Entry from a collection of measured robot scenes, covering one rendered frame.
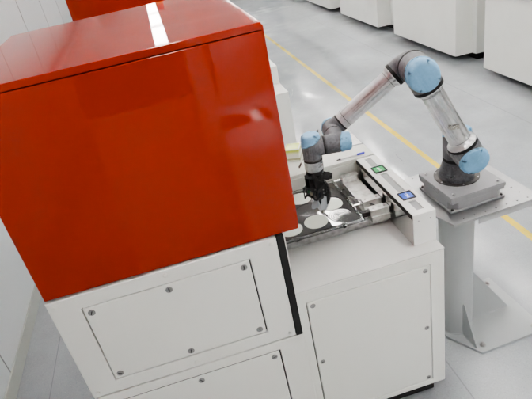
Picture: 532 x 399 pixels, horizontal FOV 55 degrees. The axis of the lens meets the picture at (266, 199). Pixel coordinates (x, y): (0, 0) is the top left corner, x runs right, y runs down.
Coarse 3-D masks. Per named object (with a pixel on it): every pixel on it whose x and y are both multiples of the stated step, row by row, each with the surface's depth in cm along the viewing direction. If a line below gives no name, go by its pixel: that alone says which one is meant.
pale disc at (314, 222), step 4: (312, 216) 213; (316, 216) 212; (320, 216) 212; (324, 216) 211; (308, 220) 211; (312, 220) 210; (316, 220) 210; (320, 220) 209; (324, 220) 209; (328, 220) 208; (308, 224) 208; (312, 224) 208; (316, 224) 207; (320, 224) 207; (324, 224) 206; (312, 228) 205; (316, 228) 205
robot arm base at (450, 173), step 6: (444, 162) 216; (450, 162) 213; (444, 168) 216; (450, 168) 214; (456, 168) 213; (438, 174) 222; (444, 174) 217; (450, 174) 216; (456, 174) 213; (462, 174) 213; (468, 174) 213; (474, 174) 216; (444, 180) 218; (450, 180) 215; (456, 180) 214; (462, 180) 214; (468, 180) 214
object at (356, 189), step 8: (344, 184) 235; (352, 184) 233; (360, 184) 232; (352, 192) 227; (360, 192) 226; (368, 192) 225; (360, 208) 220; (368, 216) 212; (376, 216) 208; (384, 216) 209
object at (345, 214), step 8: (328, 184) 234; (296, 192) 233; (336, 192) 226; (312, 200) 224; (344, 200) 219; (296, 208) 221; (304, 208) 220; (344, 208) 214; (352, 208) 213; (304, 216) 214; (328, 216) 211; (336, 216) 210; (344, 216) 209; (352, 216) 207; (304, 224) 209; (328, 224) 206; (336, 224) 205; (304, 232) 204; (312, 232) 203
